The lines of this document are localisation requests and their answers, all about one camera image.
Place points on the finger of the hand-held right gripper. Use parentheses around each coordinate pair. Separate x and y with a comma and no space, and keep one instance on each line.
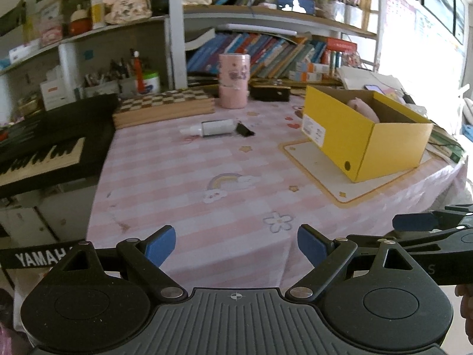
(366,239)
(412,222)

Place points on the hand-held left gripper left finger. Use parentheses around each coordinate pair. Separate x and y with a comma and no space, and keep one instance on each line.
(160,246)

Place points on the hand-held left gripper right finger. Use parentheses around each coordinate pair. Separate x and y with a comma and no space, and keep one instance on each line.
(312,244)

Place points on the yellow cardboard box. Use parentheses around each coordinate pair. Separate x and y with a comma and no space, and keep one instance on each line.
(388,148)

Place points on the pink plush pig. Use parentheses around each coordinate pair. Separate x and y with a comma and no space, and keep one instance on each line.
(364,109)

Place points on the pink checked cloth desktop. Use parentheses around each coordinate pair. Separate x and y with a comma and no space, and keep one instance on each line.
(166,177)

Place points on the person's right hand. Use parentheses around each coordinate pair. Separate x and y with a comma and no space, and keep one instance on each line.
(468,310)

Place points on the white desk mat orange border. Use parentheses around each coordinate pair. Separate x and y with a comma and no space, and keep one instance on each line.
(314,166)

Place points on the thick green book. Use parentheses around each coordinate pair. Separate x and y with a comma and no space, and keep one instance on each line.
(449,148)

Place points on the black keyboard stand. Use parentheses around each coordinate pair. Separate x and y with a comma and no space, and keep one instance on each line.
(37,257)

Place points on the white drawer cabinet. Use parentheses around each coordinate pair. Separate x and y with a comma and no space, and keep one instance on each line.
(37,222)

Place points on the white bottle with black label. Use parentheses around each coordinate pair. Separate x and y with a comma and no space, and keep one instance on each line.
(218,127)

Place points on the black binder clip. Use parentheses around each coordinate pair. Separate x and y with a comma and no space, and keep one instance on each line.
(244,130)

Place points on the wooden chessboard box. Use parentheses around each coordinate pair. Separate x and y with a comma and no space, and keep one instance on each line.
(166,107)

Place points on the smartphone with lit screen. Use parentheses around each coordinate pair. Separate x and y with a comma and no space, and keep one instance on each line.
(374,88)

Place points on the black wooden box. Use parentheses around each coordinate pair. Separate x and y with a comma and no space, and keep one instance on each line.
(269,93)

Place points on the stack of white papers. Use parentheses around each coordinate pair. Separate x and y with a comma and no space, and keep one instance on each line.
(354,75)

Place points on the black electronic keyboard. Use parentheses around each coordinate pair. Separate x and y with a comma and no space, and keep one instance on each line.
(55,125)

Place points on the white green jar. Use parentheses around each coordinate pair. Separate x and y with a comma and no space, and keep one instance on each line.
(151,83)

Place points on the orange white small box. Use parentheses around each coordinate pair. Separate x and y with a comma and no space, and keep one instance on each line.
(305,76)
(315,68)

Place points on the white pen holder with pens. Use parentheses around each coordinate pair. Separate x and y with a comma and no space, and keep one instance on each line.
(107,87)

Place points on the pink cylindrical canister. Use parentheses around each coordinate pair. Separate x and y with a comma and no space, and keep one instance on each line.
(233,81)

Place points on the white box red label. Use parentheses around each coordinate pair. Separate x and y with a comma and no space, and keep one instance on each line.
(54,94)

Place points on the red flat box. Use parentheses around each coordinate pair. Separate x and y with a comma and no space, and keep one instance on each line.
(342,45)

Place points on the row of leaning books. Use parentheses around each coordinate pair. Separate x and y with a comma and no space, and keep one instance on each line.
(258,51)

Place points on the white bookshelf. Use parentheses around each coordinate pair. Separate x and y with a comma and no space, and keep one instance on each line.
(177,44)

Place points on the white desk organizer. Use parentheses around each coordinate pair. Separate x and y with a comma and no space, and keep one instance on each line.
(347,14)

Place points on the red and white pot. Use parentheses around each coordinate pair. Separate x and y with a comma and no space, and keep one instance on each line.
(80,24)

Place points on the pink gift box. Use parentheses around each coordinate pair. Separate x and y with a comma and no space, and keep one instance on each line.
(51,32)

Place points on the white yellow jar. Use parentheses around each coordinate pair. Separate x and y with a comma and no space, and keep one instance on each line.
(98,13)

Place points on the wall poster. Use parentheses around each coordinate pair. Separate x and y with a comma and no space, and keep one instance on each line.
(401,14)

